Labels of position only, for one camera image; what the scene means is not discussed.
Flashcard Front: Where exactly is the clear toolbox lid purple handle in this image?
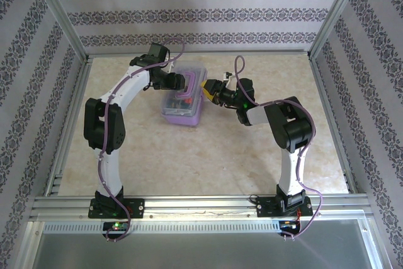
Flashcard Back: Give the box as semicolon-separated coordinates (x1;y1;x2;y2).
160;60;208;116

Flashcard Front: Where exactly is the aluminium frame rear rail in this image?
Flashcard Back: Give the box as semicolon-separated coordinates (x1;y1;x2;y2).
86;49;313;59

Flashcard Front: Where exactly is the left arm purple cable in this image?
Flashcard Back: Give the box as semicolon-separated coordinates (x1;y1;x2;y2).
97;37;186;243

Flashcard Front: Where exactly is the aluminium frame corner post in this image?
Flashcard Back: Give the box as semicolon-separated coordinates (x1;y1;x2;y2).
310;0;372;59
27;0;91;62

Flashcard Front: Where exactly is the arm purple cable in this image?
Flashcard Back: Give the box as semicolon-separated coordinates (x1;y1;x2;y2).
97;37;186;243
234;55;322;242

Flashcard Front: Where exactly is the slotted grey cable duct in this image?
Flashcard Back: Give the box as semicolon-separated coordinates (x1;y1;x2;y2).
43;220;281;234

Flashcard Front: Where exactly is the aluminium frame mounting rail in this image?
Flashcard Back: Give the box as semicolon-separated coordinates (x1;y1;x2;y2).
31;195;371;219

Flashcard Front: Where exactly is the aluminium frame side rail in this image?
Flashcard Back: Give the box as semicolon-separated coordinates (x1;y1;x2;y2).
310;54;360;195
43;56;94;197

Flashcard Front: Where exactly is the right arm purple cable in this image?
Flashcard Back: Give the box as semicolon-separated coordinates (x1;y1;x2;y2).
234;55;322;242

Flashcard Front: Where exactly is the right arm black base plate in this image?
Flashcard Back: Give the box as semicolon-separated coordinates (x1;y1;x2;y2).
256;196;313;219

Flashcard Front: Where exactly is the grey metal sheet panel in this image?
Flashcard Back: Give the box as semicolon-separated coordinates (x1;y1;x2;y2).
24;218;380;269

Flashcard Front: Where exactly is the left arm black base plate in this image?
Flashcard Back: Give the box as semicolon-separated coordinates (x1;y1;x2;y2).
88;198;145;219

